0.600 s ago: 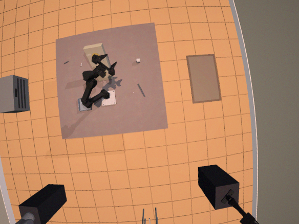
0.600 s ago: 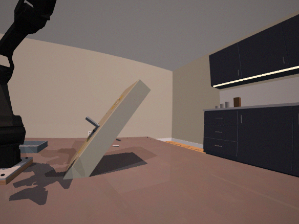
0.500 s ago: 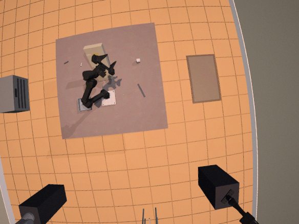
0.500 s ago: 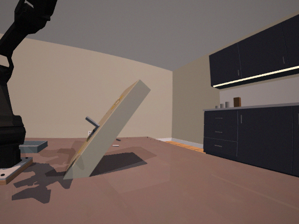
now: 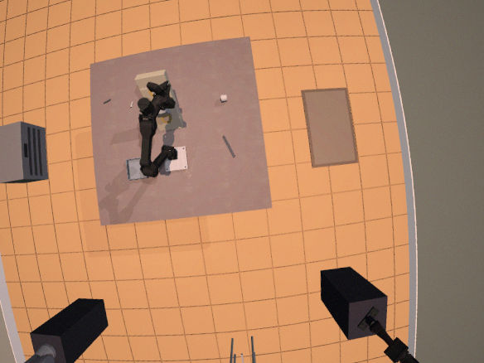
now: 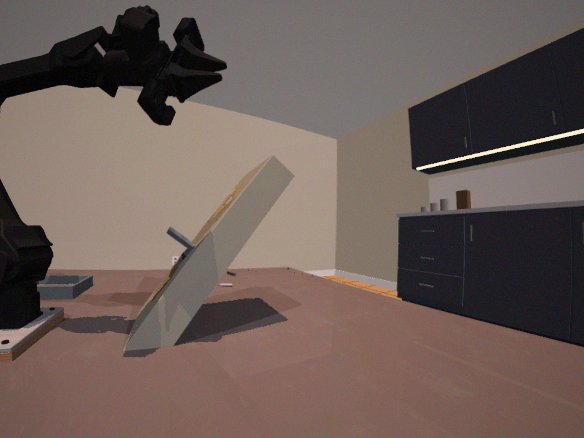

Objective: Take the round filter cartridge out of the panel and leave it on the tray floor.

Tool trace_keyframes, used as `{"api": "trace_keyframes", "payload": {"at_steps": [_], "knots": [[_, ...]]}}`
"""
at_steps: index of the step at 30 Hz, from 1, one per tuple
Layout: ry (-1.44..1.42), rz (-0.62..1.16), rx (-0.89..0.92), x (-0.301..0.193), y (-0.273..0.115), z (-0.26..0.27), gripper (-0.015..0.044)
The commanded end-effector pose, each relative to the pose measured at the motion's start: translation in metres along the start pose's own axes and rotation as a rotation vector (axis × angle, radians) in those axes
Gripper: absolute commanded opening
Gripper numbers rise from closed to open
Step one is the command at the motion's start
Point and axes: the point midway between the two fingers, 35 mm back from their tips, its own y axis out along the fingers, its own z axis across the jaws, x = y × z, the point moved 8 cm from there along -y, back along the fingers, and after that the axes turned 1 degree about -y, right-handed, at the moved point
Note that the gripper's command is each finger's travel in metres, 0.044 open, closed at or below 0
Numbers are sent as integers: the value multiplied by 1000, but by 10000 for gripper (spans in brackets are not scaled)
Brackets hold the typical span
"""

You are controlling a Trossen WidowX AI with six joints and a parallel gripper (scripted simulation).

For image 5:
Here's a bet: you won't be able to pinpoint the beige service panel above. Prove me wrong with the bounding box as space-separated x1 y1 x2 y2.
135 70 183 131

